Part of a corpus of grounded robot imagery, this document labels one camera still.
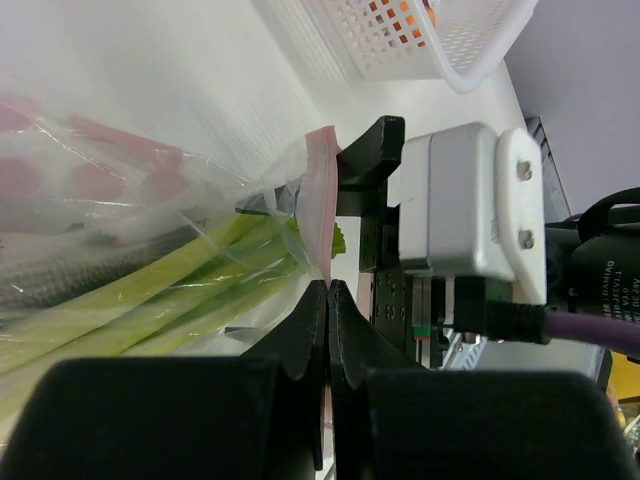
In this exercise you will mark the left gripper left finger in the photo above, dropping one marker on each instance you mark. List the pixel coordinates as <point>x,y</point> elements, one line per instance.
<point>258,415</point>

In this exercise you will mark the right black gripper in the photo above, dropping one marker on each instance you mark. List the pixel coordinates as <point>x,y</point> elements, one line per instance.
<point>409,311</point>

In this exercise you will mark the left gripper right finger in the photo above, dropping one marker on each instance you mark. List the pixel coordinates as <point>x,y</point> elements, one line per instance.
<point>394,419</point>

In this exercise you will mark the green fake celery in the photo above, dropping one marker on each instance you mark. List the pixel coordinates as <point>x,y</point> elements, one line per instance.
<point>243,272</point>

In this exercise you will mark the orange fake papaya slice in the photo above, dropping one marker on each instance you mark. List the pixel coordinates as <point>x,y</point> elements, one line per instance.
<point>396,23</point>

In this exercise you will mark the clear zip top bag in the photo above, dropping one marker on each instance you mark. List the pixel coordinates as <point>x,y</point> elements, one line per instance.
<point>61,173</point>

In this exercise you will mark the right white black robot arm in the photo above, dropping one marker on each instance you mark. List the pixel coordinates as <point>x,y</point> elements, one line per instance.
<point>592,280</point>

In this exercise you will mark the grey fake fish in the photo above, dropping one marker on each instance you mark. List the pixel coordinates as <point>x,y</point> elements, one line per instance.
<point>38,273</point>

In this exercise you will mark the white plastic basket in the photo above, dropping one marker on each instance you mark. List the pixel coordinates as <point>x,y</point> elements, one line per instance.
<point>458,42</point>

